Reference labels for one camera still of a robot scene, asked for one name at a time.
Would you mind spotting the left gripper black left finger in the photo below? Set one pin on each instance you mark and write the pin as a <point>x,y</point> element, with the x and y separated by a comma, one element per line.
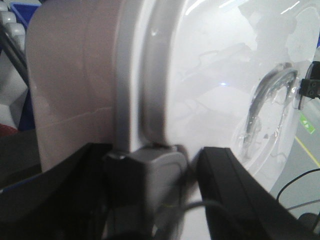
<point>67,202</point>

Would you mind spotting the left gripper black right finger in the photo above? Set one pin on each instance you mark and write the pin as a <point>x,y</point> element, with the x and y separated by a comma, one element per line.
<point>257,215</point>

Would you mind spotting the white bin lid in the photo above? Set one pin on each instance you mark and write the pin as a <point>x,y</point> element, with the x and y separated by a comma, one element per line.
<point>192,74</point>

